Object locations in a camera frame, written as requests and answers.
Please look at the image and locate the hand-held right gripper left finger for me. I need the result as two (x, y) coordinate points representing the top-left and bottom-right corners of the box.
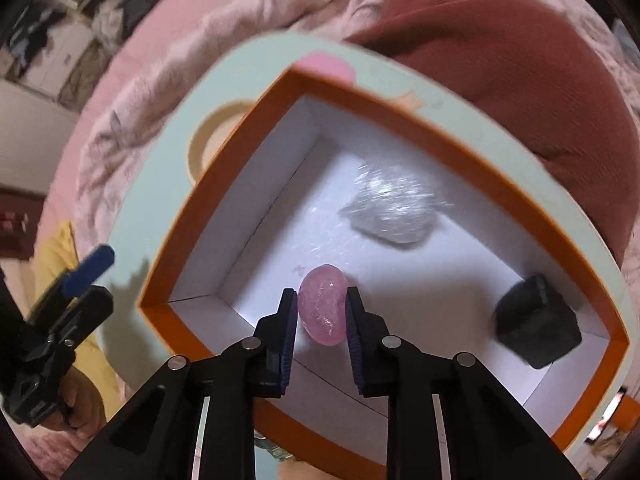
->
(60, 287), (300, 480)

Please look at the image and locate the maroon pillow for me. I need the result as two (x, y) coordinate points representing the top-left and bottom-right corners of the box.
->
(345, 0), (640, 268)

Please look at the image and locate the orange cardboard box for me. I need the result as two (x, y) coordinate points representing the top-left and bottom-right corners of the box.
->
(137, 69), (630, 453)

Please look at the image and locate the pink crystal stone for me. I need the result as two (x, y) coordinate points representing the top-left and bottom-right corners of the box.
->
(298, 263), (347, 346)

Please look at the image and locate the white storage cabinet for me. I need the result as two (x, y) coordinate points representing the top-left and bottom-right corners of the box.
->
(0, 0), (126, 111)

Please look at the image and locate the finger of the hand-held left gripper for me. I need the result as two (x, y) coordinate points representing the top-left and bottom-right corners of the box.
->
(44, 285), (115, 361)
(30, 245), (116, 322)

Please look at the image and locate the clear crystal stone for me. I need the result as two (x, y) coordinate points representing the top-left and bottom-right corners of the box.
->
(339, 165), (436, 245)

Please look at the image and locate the pink bed sheet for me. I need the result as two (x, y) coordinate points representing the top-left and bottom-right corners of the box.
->
(100, 0), (281, 126)

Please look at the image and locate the yellow cloth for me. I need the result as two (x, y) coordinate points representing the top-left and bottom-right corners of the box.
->
(32, 222), (121, 411)

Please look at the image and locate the person's left hand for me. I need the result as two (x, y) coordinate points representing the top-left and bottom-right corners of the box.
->
(37, 367), (108, 441)

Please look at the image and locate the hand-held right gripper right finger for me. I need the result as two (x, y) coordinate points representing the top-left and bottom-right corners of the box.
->
(345, 286), (586, 480)

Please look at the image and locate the pink floral duvet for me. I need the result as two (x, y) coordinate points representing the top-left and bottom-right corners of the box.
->
(42, 0), (396, 261)

